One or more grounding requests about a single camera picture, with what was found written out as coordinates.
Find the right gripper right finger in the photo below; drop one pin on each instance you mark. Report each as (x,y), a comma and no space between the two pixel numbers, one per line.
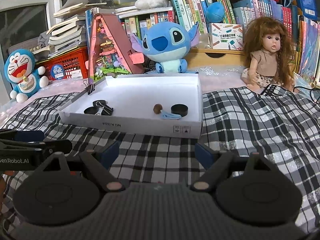
(216,165)

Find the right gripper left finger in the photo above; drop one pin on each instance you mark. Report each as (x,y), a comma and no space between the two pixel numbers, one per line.
(98,163)

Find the brown walnut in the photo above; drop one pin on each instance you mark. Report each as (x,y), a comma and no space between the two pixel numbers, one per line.
(157,109)

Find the black binder clip in box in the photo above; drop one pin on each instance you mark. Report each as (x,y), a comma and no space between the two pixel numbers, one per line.
(105,109)

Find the white cardboard box tray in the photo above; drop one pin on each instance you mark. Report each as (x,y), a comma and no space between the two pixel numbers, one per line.
(133,97)

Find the black white plaid cloth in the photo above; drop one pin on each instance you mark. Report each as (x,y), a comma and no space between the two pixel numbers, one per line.
(283,126)

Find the black binder clip on rim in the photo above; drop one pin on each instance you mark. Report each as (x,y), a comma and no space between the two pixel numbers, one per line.
(89,85)

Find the Doraemon plush toy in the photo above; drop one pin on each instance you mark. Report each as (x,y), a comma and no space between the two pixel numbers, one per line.
(20,71)

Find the red plastic crate left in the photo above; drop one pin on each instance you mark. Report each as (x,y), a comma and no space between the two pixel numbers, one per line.
(70,65)

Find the wooden drawer box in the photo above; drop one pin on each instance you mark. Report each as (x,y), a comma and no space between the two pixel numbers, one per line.
(214,57)

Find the pink triangular diorama house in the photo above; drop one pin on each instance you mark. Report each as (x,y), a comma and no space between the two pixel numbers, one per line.
(110,50)

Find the stack of books left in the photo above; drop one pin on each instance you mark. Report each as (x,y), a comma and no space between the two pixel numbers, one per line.
(67,34)

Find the white pencil pattern box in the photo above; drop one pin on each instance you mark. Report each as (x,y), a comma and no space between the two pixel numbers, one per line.
(226,36)

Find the blue Stitch plush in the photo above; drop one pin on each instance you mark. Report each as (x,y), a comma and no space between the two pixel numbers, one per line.
(166,44)

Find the brown haired baby doll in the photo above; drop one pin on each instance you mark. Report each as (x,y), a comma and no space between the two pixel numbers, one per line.
(268,53)

